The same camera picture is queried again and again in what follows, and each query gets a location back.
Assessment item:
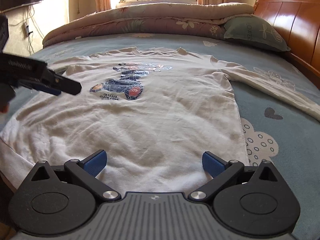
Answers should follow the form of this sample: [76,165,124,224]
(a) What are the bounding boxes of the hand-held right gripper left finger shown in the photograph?
[28,149,122,202]

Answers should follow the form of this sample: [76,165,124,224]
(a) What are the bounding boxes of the wooden bed headboard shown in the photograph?
[252,0,320,91]

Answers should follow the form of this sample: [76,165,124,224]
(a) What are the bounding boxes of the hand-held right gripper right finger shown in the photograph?
[187,151,284,202]

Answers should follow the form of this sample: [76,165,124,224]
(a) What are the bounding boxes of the white printed long-sleeve shirt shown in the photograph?
[0,46,320,196]

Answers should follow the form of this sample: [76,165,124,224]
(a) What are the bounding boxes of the folded pink floral quilt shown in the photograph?
[42,2,254,48]

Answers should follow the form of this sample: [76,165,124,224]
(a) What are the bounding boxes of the green printed pillow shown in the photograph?
[223,15,291,53]

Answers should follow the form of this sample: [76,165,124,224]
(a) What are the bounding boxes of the dangling black wall cable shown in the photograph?
[10,6,43,56]

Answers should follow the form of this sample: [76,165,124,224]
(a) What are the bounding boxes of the bed with blue floral sheet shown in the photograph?
[0,32,320,240]

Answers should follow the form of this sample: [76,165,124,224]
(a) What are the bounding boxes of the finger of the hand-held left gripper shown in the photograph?
[41,69,83,96]
[18,80,61,96]

